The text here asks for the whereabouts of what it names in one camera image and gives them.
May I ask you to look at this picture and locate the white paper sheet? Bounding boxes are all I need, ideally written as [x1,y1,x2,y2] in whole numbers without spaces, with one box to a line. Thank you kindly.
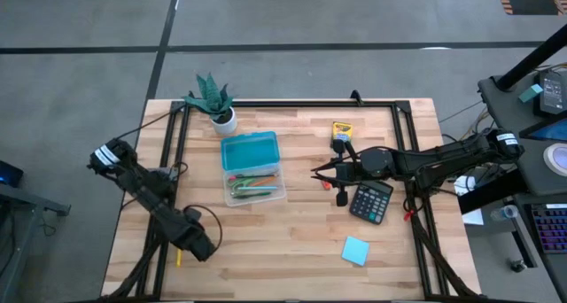
[462,208,486,227]

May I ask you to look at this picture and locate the blue sticky note pad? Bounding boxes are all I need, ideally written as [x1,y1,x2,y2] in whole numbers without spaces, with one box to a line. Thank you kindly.
[340,236,371,268]

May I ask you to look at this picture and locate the tablet blue screen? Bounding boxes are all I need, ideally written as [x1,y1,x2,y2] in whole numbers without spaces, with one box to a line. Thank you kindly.
[518,118,567,144]

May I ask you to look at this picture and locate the yellow green crayon box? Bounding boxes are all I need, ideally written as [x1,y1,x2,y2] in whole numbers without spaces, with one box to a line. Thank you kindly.
[331,120,354,144]

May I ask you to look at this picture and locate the black aluminium rig frame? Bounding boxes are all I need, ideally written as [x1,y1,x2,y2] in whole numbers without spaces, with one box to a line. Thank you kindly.
[100,99,485,303]

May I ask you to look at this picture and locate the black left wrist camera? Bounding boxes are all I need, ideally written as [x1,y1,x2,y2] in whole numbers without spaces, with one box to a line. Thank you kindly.
[183,206,204,223]

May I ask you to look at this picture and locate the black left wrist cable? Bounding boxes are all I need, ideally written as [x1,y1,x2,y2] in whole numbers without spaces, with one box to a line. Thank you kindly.
[183,204,223,252]

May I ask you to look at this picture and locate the black pencil pink eraser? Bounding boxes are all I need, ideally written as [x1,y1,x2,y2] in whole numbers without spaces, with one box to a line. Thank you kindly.
[228,173,279,181]

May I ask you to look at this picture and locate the green handled scissors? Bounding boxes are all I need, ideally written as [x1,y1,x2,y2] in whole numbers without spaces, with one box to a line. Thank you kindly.
[228,177,257,194]

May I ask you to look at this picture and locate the clear water bottle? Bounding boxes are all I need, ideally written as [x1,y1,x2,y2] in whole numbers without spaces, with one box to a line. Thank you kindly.
[489,204,520,222]

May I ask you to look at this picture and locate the black device blue light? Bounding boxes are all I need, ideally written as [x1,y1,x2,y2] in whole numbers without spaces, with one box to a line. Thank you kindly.
[0,159,25,189]

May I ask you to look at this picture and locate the small teal box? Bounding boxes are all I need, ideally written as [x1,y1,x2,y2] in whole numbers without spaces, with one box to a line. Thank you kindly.
[517,82,545,104]

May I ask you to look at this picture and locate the black pole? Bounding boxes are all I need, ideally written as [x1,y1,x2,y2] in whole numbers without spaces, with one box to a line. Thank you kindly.
[494,23,567,92]

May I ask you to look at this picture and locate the black desk calculator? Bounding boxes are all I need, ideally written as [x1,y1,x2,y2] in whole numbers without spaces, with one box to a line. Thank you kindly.
[348,180,395,226]

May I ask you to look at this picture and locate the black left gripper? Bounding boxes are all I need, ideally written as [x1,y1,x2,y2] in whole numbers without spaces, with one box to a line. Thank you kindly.
[170,214,218,263]

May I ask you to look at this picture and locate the black power adapter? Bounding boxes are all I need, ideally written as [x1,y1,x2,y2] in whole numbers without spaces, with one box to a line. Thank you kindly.
[533,69,567,118]

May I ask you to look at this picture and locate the orange pencil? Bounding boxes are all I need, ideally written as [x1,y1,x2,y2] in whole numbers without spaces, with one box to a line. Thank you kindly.
[250,176,279,188]

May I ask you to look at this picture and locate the green pen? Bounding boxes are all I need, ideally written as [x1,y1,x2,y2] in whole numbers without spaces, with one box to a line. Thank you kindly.
[230,191,272,200]

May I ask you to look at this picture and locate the clear pencil box teal lid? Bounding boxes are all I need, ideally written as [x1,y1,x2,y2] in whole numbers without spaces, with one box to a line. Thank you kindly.
[220,130,287,207]

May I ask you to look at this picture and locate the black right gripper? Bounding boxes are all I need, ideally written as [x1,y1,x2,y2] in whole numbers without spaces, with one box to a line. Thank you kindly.
[311,146,398,185]

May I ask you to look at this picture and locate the dark grey side desk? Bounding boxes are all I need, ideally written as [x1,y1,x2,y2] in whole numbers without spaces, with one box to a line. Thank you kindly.
[477,70,567,198]

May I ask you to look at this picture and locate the grey metal desk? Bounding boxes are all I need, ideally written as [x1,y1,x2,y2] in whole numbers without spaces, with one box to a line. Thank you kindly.
[0,182,72,303]

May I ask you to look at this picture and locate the green plant white pot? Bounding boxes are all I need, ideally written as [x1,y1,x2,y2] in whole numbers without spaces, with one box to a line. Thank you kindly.
[182,72,239,136]

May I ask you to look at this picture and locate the black keyboard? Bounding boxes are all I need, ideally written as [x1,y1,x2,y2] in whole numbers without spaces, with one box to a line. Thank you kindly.
[529,203,567,254]

